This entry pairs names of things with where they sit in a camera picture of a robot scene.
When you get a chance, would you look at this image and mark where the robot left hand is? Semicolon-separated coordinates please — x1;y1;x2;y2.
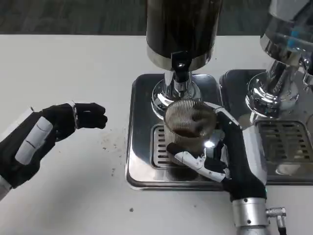
0;102;109;189

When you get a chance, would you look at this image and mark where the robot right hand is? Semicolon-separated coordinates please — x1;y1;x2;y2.
167;102;268;202

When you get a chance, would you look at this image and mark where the clear ribbed glass cup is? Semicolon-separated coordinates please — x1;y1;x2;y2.
163;98;218;170

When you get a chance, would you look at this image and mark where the steel drip grid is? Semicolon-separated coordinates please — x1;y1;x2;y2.
152;124;177;170
255;119;313;164

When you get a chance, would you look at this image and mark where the clear-tank drink dispenser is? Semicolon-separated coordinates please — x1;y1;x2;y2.
219;0;313;186

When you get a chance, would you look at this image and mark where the black dispenser tap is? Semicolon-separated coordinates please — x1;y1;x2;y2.
171;51;192;93

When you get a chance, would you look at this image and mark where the chrome dispenser tap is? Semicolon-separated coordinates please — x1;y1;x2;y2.
300;55;313;86

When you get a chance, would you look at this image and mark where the dark-tank drink dispenser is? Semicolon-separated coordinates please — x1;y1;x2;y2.
125;0;232;192

